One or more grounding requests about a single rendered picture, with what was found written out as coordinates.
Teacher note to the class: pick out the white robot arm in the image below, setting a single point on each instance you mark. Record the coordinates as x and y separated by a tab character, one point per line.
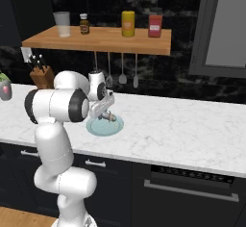
51	141

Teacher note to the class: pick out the black dishwasher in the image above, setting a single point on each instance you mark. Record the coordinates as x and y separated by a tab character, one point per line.
189	202

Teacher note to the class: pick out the wooden wall shelf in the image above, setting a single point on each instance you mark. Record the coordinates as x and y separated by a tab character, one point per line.
102	41

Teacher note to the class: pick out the hanging metal spoon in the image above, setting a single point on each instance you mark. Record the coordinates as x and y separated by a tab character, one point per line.
135	80

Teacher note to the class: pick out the dark drawer front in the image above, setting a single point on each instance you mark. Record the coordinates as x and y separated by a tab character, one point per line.
112	192
19	173

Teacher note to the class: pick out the brown piece of meat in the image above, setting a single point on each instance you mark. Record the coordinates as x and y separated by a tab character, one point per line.
113	118

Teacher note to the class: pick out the dark tall cabinet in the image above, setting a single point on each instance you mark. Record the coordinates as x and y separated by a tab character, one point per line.
25	9

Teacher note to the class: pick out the grey framed window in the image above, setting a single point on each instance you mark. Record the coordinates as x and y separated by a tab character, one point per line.
224	25

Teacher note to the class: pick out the light blue plate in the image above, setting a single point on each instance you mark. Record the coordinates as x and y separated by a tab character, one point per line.
104	128

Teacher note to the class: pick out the clear glass cup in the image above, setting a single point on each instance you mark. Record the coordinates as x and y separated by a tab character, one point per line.
62	24

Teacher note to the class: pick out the brown bottle with white cap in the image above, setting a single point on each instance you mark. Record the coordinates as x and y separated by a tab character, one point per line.
84	25

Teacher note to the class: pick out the hanging metal spatula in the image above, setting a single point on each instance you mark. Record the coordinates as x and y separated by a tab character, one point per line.
122	77

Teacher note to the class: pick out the yellow jar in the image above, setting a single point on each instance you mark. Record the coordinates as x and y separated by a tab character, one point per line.
128	24

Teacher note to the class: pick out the hanging metal utensil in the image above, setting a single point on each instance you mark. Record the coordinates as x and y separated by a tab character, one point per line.
95	62
109	73

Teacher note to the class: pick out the red jar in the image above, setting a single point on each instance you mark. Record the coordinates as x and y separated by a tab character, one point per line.
155	24

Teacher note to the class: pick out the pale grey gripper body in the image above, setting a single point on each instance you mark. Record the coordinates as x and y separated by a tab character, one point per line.
102	105

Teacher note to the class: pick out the wooden knife block with knives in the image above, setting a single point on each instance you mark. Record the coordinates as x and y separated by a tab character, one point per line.
42	77

